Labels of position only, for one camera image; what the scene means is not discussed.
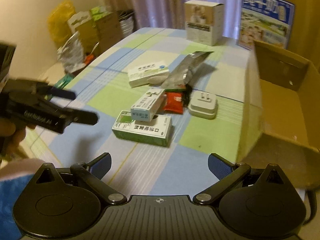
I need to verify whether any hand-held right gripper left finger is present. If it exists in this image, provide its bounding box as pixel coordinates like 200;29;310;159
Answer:
34;152;128;205

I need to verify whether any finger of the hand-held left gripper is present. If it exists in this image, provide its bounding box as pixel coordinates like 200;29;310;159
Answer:
49;104;98;127
32;80;77;100

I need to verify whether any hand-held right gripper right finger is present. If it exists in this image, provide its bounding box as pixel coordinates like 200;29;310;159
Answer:
192;152;288;205

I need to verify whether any green white medicine box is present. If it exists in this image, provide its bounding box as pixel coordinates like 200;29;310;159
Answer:
112;110;173;147

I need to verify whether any white power adapter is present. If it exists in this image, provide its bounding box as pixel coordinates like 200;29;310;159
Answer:
188;91;218;120

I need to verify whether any small white blue medicine box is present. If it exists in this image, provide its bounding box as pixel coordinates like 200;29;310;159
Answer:
130;88;165;121

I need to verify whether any black cable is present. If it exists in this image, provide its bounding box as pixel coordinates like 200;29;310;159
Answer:
182;84;194;108

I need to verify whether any red snack packet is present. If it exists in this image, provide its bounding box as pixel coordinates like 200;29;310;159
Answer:
162;92;185;115

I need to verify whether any brown cardboard box container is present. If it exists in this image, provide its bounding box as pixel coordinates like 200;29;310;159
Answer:
237;40;320;188

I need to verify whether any silver foil pouch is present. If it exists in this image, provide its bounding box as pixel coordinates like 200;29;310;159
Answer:
162;51;215;90

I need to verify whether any person's left hand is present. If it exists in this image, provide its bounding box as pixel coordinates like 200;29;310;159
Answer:
0;119;35;158

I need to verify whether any green flat item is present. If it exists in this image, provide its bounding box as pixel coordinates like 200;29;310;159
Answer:
56;74;75;88

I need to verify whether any checked tablecloth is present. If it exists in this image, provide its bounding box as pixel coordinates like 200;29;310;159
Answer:
22;27;305;200

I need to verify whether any crinkled silver bag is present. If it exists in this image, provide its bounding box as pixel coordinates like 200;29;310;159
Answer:
57;31;85;73

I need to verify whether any white green cardboard box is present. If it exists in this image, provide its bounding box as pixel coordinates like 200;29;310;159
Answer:
67;11;98;53

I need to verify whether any yellow plastic bag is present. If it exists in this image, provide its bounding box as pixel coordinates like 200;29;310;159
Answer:
47;0;77;45

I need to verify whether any beige oval pad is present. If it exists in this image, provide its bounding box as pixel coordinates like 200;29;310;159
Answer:
146;75;170;85

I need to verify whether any green white small box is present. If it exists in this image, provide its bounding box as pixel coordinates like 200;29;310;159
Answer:
89;5;111;21

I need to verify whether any white striped bag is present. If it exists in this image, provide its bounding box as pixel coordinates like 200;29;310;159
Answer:
119;10;137;38

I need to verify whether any pale curtain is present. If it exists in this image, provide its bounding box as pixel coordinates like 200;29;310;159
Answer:
99;0;288;40

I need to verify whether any beige white product box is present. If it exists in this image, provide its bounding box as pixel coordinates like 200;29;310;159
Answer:
184;0;224;47

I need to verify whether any blue printed carton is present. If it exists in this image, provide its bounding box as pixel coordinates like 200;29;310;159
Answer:
236;0;295;52

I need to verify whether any black chair frame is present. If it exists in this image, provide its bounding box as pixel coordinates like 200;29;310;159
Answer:
304;187;318;228

